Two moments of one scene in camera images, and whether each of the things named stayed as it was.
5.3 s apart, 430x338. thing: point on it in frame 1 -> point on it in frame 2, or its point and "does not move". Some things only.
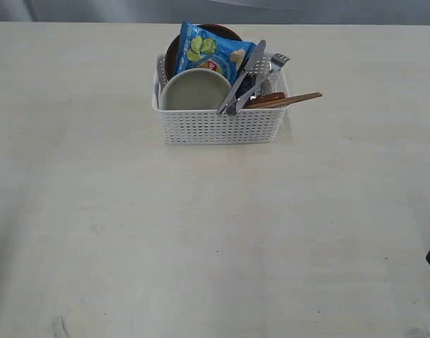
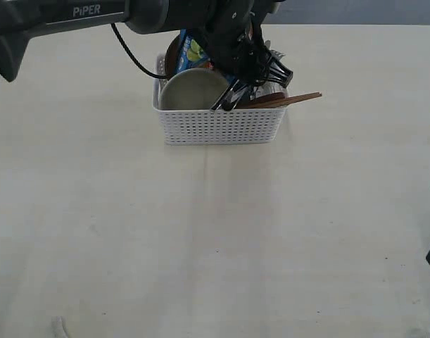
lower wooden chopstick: (283, 103) does not move
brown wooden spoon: (266, 97) does not move
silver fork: (276, 62) -> (271, 87)
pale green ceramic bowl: (194, 89) does not move
